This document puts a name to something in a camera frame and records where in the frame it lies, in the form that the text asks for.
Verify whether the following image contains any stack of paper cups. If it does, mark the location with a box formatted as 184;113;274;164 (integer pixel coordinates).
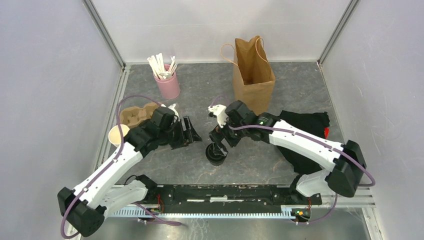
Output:
108;124;130;147

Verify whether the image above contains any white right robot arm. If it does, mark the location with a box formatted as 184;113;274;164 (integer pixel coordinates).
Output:
205;100;370;204

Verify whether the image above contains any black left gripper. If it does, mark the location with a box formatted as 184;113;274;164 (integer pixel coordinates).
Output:
159;115;202;150

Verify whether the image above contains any brown cardboard cup carrier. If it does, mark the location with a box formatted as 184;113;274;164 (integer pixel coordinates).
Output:
119;102;159;129

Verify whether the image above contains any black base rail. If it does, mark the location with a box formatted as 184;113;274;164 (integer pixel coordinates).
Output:
139;184;322;214

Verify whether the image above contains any brown paper bag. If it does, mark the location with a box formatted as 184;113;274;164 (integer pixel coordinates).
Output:
220;35;276;115

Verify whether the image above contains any black plastic cup lid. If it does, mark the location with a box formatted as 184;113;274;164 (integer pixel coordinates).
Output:
205;143;227;165

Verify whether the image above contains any pink straw holder cup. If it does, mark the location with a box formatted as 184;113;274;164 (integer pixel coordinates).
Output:
153;69;181;100

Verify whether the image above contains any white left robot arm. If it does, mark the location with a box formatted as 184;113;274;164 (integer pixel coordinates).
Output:
57;106;202;237

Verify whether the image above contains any black paper coffee cup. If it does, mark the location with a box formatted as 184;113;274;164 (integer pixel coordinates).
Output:
206;155;227;166

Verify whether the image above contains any red small object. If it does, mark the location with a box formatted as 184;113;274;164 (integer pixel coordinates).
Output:
324;127;330;139

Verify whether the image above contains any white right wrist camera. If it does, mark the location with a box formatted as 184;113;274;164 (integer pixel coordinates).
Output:
208;104;228;128

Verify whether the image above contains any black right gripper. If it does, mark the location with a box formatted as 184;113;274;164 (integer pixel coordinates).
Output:
208;116;247;156

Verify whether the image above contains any aluminium slotted cable duct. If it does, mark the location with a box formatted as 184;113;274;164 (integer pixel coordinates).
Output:
74;185;312;220

